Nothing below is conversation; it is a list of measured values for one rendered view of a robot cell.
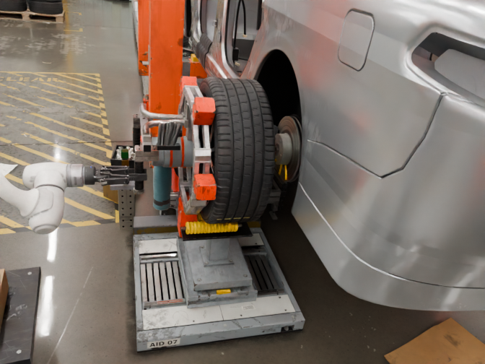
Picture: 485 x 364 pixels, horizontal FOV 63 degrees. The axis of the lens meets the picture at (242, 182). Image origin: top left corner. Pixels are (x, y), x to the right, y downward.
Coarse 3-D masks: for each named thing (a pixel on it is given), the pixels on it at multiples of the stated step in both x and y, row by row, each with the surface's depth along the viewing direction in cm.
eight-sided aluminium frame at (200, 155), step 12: (192, 96) 163; (180, 108) 189; (192, 120) 156; (192, 132) 157; (204, 132) 155; (204, 144) 155; (204, 156) 153; (180, 168) 201; (204, 168) 156; (180, 180) 199; (192, 180) 160; (180, 192) 196; (192, 192) 160; (192, 204) 162; (204, 204) 164
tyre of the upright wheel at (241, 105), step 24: (216, 96) 157; (240, 96) 159; (264, 96) 163; (216, 120) 153; (240, 120) 155; (264, 120) 157; (216, 144) 154; (240, 144) 152; (264, 144) 155; (216, 168) 155; (240, 168) 154; (264, 168) 157; (216, 192) 157; (240, 192) 159; (264, 192) 161; (216, 216) 166; (240, 216) 170
